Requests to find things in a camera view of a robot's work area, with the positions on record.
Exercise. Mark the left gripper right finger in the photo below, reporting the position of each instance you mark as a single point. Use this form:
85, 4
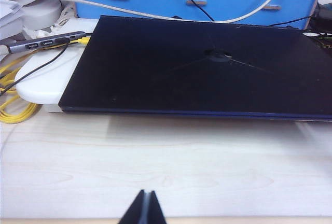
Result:
155, 211

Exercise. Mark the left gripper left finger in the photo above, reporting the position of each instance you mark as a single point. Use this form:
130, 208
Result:
136, 211

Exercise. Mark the dark closed laptop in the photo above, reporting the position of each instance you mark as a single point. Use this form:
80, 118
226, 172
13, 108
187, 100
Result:
181, 78

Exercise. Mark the white laptop stand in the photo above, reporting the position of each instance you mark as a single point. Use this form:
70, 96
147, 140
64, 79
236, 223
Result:
46, 89

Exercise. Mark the grey USB hub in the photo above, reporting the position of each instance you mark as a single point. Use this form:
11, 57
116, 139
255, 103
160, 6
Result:
39, 43

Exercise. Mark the white desk fan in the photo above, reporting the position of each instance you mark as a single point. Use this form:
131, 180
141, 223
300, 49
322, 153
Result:
39, 14

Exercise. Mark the stack of white papers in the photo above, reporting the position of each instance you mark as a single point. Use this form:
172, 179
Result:
10, 19

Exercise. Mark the black computer mouse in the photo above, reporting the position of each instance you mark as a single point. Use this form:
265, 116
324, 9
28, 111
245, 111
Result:
324, 14

